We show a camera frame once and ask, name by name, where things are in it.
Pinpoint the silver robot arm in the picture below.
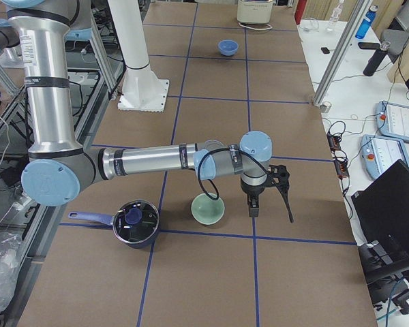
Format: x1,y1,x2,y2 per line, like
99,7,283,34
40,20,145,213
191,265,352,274
6,1,289,217

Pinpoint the crumpled clear plastic bag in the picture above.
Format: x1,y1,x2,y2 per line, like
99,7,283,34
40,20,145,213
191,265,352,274
0,232,22,312

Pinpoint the white toaster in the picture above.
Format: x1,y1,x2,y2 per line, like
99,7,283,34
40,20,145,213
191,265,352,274
237,0,273,25

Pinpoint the upper blue teach pendant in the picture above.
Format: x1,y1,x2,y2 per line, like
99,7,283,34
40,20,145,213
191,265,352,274
375,101,409,143

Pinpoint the blue saucepan with glass lid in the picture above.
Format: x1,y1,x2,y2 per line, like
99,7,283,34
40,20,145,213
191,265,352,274
68,200,160,249

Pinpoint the clear plastic bottle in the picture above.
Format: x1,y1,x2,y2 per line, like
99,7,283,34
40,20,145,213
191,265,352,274
326,0,345,31

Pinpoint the lower blue teach pendant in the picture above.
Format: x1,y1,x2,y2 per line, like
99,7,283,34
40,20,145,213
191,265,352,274
361,134,409,179

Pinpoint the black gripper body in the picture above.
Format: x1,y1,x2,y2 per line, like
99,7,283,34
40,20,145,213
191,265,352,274
241,165,290,202

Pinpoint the black smartphone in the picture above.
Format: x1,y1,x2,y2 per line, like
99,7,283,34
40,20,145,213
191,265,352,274
358,42,380,50

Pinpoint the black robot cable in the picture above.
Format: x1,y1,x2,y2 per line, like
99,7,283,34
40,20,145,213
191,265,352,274
195,146,277,201

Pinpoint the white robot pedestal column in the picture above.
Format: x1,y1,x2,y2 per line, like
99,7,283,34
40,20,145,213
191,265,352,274
108,0,170,112

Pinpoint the blue ceramic bowl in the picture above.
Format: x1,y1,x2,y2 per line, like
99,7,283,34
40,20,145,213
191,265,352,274
217,40,239,57

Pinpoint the blue water bottle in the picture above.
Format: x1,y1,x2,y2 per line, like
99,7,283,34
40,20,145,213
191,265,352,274
355,5,378,40

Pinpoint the black water bottle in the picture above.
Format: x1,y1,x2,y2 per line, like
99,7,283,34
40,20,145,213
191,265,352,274
363,41,391,76

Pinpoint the aluminium frame post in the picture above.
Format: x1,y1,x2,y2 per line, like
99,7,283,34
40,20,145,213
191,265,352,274
312,0,372,107

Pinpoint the blue teach pendant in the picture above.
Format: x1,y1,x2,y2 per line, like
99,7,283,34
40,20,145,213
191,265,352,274
375,101,409,143
361,134,409,179

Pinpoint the green ceramic bowl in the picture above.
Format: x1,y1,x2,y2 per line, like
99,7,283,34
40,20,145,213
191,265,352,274
191,193,225,225

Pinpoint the black laptop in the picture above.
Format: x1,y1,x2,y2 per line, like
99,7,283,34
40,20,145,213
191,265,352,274
352,160,409,255

